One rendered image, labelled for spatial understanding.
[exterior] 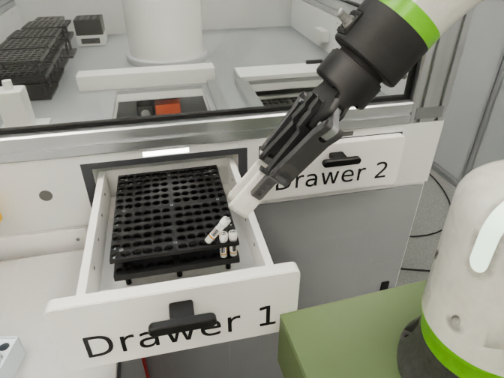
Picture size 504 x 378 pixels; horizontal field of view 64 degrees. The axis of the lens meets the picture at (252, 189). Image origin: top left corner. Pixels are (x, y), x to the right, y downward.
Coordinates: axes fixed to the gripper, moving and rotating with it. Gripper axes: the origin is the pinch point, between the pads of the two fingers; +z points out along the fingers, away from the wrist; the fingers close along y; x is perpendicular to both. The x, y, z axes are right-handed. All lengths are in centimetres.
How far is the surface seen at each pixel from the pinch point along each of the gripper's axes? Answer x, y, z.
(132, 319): -5.6, 11.8, 17.3
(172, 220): -4.0, -5.4, 13.1
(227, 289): 1.4, 10.9, 8.2
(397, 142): 26.6, -23.1, -16.7
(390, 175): 31.7, -23.8, -10.9
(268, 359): 50, -28, 49
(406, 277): 116, -80, 22
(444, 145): 144, -161, -33
